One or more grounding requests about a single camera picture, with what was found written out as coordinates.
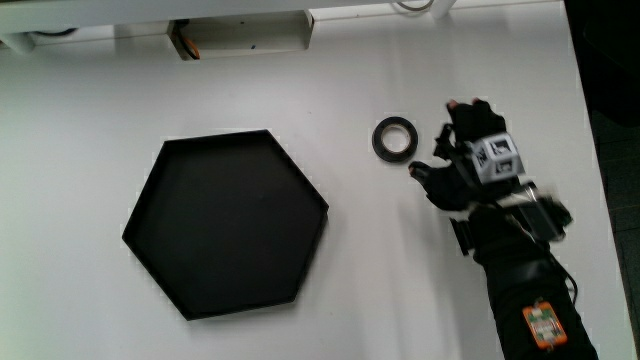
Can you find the person's right hand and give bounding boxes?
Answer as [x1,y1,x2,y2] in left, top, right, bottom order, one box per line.
[408,97,574,244]

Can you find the black tape roll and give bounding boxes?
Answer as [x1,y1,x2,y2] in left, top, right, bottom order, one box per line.
[371,116,420,164]

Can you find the person's right forearm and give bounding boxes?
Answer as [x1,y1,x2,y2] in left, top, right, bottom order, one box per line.
[449,202,600,360]

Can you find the white desk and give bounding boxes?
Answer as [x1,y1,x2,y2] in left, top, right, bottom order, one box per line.
[0,0,639,360]

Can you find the black hexagonal tray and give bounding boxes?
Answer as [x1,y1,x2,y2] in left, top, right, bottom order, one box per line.
[121,128,330,322]

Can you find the white cylindrical post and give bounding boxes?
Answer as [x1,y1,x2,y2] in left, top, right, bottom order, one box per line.
[429,0,457,20]

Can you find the white cable tray box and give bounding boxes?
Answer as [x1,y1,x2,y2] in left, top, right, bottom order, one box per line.
[167,9,315,62]

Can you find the orange cable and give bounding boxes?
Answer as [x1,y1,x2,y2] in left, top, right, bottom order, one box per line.
[174,30,202,61]

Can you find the black cable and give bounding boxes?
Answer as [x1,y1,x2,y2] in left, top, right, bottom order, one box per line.
[30,27,79,38]

